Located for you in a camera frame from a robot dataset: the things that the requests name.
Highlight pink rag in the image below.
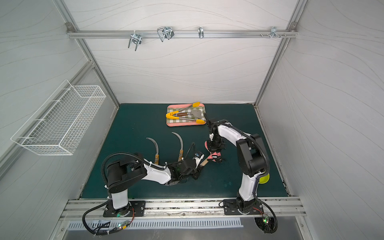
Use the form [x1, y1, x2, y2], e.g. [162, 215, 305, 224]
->
[205, 141, 223, 163]

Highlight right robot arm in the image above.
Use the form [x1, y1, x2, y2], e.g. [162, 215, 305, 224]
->
[205, 120, 270, 214]

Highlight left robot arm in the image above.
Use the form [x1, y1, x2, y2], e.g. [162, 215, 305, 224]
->
[101, 152, 204, 210]

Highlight small metal spatula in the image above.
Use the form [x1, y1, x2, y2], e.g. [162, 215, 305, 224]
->
[177, 110, 202, 119]

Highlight pink checkered tray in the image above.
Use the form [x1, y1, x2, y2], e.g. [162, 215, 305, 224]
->
[166, 103, 206, 127]

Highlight yellow tipped metal tongs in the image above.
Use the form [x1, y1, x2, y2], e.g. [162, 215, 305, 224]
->
[166, 102, 206, 125]

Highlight lime green bowl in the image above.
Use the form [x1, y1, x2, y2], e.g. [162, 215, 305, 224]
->
[259, 174, 270, 184]

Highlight white vent strip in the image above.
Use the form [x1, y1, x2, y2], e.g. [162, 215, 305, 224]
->
[67, 218, 244, 231]

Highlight small metal hook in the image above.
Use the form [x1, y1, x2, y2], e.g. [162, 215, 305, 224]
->
[198, 27, 204, 39]

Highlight metal U-bolt clamp middle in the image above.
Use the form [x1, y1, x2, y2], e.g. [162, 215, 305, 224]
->
[157, 26, 175, 42]

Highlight metal u-bolt clamp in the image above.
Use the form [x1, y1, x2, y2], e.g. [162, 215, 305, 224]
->
[128, 32, 142, 51]
[157, 26, 175, 42]

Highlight metal U-bolt clamp left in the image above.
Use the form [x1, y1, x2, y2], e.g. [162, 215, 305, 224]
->
[128, 32, 142, 51]

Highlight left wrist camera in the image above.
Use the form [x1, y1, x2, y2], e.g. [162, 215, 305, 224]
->
[194, 152, 205, 166]

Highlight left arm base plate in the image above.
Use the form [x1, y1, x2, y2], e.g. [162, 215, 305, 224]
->
[103, 201, 146, 218]

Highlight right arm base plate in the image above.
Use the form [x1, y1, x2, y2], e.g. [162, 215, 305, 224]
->
[219, 198, 265, 216]

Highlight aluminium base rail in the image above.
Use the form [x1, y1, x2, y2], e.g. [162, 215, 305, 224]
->
[59, 197, 307, 221]

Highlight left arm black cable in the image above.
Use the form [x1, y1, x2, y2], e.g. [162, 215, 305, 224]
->
[82, 200, 136, 236]

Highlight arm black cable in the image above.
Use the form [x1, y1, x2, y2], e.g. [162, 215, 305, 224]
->
[254, 199, 279, 234]
[82, 200, 136, 236]

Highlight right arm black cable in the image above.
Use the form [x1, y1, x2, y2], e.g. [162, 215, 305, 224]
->
[254, 199, 279, 234]

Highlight metal bracket with bolts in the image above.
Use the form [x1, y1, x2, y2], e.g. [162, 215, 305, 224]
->
[260, 27, 286, 39]

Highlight white wire basket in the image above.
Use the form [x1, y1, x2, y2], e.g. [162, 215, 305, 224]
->
[11, 80, 106, 156]

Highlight aluminium crossbar rail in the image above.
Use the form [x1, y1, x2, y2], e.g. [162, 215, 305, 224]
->
[67, 29, 298, 39]

